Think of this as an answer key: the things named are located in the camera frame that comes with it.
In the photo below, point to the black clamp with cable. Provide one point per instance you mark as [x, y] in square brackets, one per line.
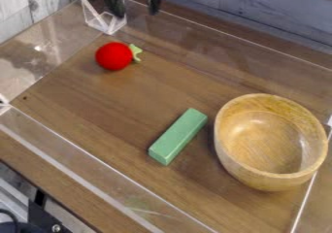
[41, 222]

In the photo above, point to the wooden bowl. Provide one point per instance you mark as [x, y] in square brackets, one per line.
[270, 141]

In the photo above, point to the clear acrylic enclosure wall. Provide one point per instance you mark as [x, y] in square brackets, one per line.
[78, 123]

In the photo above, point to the green rectangular block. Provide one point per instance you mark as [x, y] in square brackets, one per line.
[178, 136]

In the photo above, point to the clear acrylic corner bracket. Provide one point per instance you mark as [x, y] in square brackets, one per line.
[105, 22]

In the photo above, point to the red plush toy green leaf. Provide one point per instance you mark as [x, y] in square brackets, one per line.
[117, 55]

